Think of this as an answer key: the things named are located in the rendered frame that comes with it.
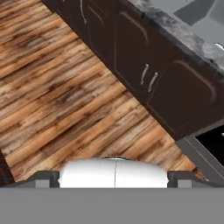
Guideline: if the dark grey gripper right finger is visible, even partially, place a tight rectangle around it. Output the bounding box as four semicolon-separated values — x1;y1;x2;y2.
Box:
167;170;218;189

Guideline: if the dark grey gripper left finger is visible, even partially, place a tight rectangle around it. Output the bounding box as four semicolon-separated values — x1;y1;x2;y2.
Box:
4;170;60;189

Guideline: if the grey appliance with black window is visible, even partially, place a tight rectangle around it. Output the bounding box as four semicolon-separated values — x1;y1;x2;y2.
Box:
175;119;224;186

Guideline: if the white round domed object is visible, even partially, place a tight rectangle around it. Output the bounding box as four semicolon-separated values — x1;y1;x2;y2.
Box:
57;155;170;189

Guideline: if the dark brown cupboard door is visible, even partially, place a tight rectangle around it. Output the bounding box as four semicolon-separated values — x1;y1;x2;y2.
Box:
84;0;118;73
145;43;224;142
114;8;153;102
42;0;90;47

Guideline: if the silver tap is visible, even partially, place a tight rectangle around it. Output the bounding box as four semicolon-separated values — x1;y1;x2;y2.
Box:
213;42;224;52

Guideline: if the grey steel sink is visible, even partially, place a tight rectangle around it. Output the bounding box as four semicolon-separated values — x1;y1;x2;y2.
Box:
148;0;224;46

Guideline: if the curved silver cupboard handle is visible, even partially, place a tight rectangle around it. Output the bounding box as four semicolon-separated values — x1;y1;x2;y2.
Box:
140;63;150;86
79;0;88;25
147;71;159;94

